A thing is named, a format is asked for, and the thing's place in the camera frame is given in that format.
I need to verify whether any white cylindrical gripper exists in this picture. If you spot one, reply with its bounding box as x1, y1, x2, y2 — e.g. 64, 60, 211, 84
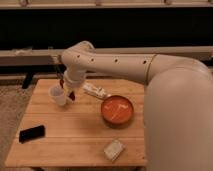
64, 69, 86, 96

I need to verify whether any red chili pepper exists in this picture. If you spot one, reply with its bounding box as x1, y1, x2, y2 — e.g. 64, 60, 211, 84
59, 79, 75, 101

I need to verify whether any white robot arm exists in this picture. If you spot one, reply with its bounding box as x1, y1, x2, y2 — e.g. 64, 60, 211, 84
62, 41, 213, 171

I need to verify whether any white packaged item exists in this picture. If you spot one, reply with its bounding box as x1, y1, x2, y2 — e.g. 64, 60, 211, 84
83, 83, 108, 99

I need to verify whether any wooden table board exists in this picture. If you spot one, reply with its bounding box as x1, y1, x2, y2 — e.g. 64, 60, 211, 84
5, 79, 147, 167

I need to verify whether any black rectangular box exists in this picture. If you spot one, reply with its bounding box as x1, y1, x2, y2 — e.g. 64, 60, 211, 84
19, 125, 45, 143

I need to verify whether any orange bowl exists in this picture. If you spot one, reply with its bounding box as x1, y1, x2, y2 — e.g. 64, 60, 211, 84
101, 95, 134, 125

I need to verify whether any white sponge block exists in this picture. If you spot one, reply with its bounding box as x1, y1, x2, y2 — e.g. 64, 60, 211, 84
104, 140, 125, 162

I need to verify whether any grey horizontal rail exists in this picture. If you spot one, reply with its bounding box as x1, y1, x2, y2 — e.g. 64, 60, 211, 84
0, 46, 213, 66

